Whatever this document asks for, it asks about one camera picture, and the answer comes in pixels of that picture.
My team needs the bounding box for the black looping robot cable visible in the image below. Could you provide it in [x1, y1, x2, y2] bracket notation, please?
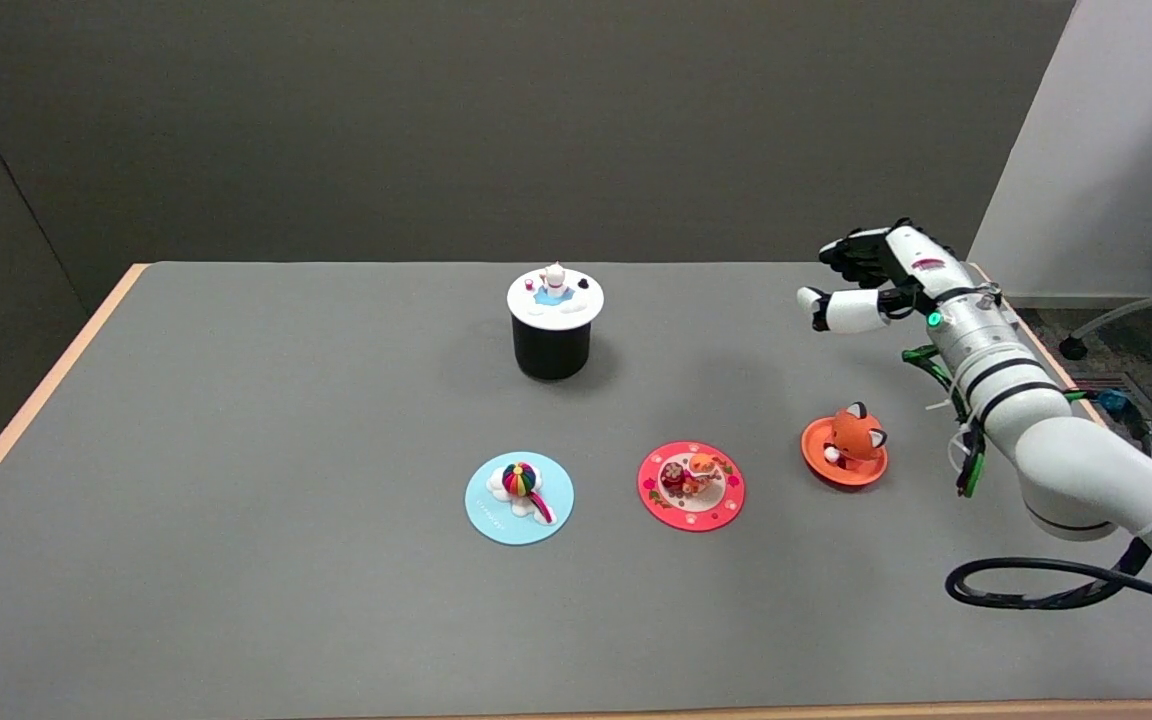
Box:
[944, 537, 1152, 617]

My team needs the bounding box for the green black wrist cable bundle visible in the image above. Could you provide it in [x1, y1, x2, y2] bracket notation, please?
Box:
[900, 344, 1152, 500]

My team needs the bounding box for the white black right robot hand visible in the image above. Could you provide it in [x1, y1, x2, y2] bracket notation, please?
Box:
[796, 217, 999, 336]

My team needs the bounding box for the metal floor vent grille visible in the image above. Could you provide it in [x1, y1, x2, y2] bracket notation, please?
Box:
[1070, 371, 1152, 403]

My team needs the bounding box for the red lid with figurines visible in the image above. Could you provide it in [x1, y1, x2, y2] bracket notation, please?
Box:
[637, 441, 746, 532]

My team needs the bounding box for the black cup teal inside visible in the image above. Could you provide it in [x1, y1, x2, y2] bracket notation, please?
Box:
[512, 318, 593, 382]

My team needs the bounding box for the grey office chair base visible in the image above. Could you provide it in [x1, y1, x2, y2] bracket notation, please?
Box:
[1057, 230, 1152, 362]

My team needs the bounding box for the white cup lid with figurine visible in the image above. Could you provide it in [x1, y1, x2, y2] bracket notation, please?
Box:
[506, 261, 605, 332]

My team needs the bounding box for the orange lid with fox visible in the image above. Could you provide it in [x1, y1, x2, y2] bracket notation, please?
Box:
[801, 401, 889, 488]

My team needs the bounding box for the light blue lid rainbow ball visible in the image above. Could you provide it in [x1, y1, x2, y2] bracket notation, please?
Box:
[464, 452, 575, 547]

